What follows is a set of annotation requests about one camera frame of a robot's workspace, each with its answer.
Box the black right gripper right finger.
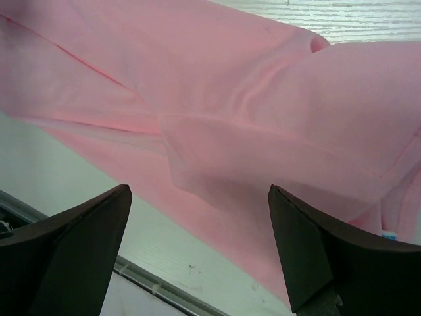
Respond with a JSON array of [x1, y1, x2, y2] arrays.
[[268, 185, 420, 315]]

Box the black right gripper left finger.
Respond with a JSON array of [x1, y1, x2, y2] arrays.
[[1, 184, 132, 315]]

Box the pink t shirt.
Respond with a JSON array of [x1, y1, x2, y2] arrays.
[[1, 1, 420, 299]]

